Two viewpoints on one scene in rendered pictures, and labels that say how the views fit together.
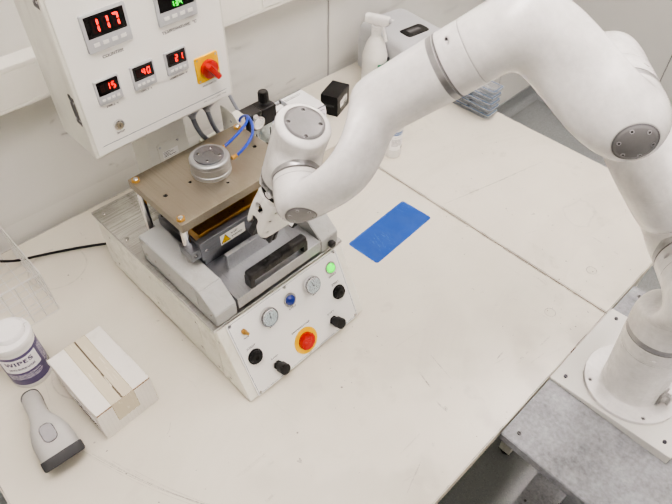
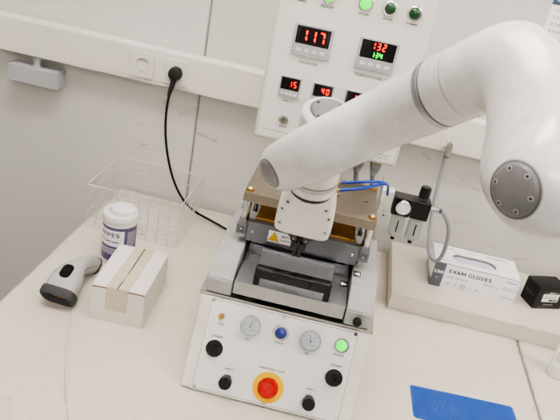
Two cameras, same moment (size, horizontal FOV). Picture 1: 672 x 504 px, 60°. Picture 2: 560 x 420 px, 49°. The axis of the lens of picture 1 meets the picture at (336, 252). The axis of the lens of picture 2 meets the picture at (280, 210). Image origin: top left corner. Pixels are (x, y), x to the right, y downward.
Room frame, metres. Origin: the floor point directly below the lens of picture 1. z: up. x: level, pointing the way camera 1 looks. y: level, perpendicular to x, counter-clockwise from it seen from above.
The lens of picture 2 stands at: (0.08, -0.61, 1.62)
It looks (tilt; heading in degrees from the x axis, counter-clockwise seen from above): 26 degrees down; 49
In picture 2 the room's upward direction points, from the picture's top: 12 degrees clockwise
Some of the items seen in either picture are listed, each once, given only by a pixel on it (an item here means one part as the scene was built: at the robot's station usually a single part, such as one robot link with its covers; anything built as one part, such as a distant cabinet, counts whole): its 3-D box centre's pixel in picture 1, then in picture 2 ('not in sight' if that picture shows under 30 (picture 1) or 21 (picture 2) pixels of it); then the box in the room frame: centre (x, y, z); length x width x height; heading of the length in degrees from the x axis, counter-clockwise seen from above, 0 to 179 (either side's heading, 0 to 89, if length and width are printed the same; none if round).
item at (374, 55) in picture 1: (375, 53); not in sight; (1.72, -0.12, 0.92); 0.09 x 0.08 x 0.25; 66
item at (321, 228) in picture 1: (292, 208); (361, 280); (0.95, 0.10, 0.96); 0.26 x 0.05 x 0.07; 46
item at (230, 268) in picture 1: (234, 231); (298, 256); (0.87, 0.22, 0.97); 0.30 x 0.22 x 0.08; 46
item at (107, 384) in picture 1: (103, 380); (130, 284); (0.61, 0.47, 0.80); 0.19 x 0.13 x 0.09; 45
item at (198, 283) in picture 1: (186, 273); (233, 248); (0.76, 0.30, 0.96); 0.25 x 0.05 x 0.07; 46
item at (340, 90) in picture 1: (334, 98); (543, 292); (1.60, 0.01, 0.83); 0.09 x 0.06 x 0.07; 156
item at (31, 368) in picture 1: (19, 351); (119, 232); (0.66, 0.65, 0.82); 0.09 x 0.09 x 0.15
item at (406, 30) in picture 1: (402, 49); not in sight; (1.83, -0.21, 0.88); 0.25 x 0.20 x 0.17; 39
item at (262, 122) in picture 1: (258, 123); (407, 213); (1.15, 0.19, 1.05); 0.15 x 0.05 x 0.15; 136
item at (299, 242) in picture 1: (276, 260); (292, 282); (0.78, 0.12, 0.99); 0.15 x 0.02 x 0.04; 136
